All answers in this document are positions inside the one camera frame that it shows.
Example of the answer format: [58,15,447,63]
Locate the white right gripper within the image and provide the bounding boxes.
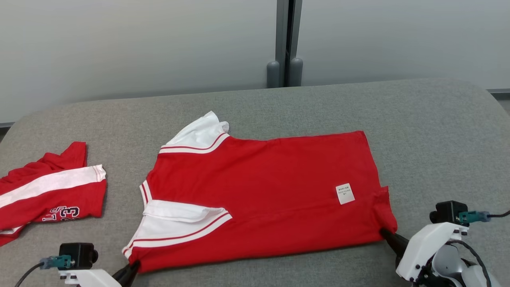
[381,222,469,281]

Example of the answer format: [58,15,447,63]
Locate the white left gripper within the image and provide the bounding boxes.
[60,260,141,287]

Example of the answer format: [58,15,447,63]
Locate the red shorts with white stripe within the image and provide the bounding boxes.
[0,142,107,248]

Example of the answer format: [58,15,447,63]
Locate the red T-shirt with white sleeves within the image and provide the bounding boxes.
[122,111,399,275]

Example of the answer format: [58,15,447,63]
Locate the teal left camera connector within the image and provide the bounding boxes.
[39,256,74,269]

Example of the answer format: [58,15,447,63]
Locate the teal camera connector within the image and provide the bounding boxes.
[39,256,74,269]
[458,211,490,224]

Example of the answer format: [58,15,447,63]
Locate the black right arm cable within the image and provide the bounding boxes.
[448,239,492,287]

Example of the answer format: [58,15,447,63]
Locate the teal right camera connector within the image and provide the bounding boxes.
[458,211,490,224]

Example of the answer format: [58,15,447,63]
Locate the black left camera cable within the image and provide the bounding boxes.
[14,261,44,287]

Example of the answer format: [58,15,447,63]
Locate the grey partition frame post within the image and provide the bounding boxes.
[288,0,304,87]
[266,0,288,89]

